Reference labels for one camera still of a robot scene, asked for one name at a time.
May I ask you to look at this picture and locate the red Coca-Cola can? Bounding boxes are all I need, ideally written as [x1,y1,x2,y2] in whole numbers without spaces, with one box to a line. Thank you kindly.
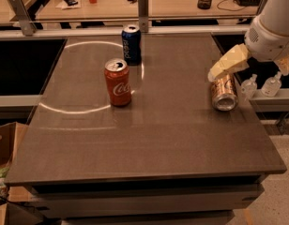
[104,58,131,106]

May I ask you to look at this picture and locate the brown cardboard box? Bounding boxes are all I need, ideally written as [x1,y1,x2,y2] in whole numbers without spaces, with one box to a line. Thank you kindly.
[0,122,28,169]

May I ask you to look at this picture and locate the blue Pepsi can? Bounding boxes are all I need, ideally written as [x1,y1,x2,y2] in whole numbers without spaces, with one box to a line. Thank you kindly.
[121,24,142,66]

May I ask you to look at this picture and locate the clear sanitizer bottle right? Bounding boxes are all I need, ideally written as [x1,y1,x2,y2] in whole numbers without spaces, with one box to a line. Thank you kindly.
[261,71,281,97]

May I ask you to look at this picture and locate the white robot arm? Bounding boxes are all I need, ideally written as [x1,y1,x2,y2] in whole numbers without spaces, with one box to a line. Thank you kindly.
[207,0,289,82]

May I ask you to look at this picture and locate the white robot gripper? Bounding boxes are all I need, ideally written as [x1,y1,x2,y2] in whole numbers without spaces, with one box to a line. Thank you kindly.
[207,16,289,82]

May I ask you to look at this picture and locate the black cable on desk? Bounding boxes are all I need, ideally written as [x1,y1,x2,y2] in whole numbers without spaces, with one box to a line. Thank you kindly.
[216,0,248,12]

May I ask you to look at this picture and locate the clear sanitizer bottle left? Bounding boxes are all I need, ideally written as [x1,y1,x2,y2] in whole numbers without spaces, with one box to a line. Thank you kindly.
[241,74,257,99]

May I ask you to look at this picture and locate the clear sanitizer bottle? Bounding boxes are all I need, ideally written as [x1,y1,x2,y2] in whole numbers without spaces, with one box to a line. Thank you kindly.
[241,74,257,99]
[261,71,281,97]

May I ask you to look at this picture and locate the left metal bracket post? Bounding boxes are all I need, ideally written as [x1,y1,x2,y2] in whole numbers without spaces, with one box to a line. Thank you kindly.
[8,0,37,37]

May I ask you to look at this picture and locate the middle metal bracket post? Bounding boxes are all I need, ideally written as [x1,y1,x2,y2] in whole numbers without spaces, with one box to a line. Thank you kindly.
[138,0,148,33]

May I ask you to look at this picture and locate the gold orange soda can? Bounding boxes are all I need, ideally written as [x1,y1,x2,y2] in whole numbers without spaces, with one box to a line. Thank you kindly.
[211,75,238,112]

